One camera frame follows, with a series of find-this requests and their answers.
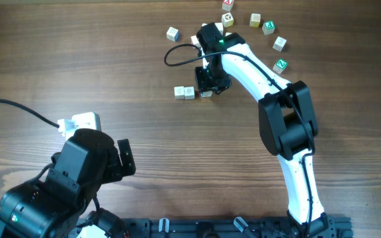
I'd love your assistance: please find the wooden block number six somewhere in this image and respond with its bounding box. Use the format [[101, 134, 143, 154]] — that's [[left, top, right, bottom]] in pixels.
[[174, 86, 185, 99]]

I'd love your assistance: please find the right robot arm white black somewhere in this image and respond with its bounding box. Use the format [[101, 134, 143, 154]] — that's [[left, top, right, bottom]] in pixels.
[[195, 23, 324, 225]]

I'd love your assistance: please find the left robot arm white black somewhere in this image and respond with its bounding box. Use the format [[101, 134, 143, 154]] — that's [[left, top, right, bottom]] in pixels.
[[0, 129, 136, 237]]

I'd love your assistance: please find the green letter wooden block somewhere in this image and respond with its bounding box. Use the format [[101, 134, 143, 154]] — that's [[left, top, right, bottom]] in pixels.
[[262, 20, 275, 35]]

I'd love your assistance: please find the blue edged wooden block left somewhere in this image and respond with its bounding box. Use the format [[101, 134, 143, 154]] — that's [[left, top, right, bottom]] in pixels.
[[166, 26, 180, 42]]

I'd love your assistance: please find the white wooden block far right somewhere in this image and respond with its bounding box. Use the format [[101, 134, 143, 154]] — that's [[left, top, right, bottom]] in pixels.
[[273, 36, 286, 52]]

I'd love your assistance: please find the wooden block red picture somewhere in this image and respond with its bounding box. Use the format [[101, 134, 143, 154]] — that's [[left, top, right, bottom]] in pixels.
[[200, 91, 213, 98]]

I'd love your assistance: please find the wooden block beside blue one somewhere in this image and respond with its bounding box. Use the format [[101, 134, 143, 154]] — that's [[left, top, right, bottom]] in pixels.
[[215, 22, 224, 34]]

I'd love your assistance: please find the wooden block number eight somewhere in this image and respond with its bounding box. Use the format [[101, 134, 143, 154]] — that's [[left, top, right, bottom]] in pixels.
[[191, 35, 201, 48]]

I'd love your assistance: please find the yellow wooden block with animal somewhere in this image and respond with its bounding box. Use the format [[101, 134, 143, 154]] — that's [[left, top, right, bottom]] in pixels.
[[222, 13, 234, 28]]

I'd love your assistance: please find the wooden block number nine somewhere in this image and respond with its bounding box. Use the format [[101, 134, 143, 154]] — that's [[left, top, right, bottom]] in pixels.
[[185, 87, 195, 100]]

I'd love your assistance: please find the red X wooden block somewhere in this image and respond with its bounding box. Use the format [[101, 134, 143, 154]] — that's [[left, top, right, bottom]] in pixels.
[[222, 0, 234, 11]]

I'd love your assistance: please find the green Z wooden block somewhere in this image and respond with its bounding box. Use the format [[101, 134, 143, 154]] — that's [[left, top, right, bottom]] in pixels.
[[273, 58, 288, 74]]

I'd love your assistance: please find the yellow plain wooden block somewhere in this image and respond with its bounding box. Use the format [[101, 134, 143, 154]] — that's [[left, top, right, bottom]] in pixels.
[[249, 13, 261, 28]]

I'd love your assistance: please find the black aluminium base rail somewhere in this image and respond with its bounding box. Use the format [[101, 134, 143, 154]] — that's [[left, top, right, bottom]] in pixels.
[[117, 216, 354, 238]]

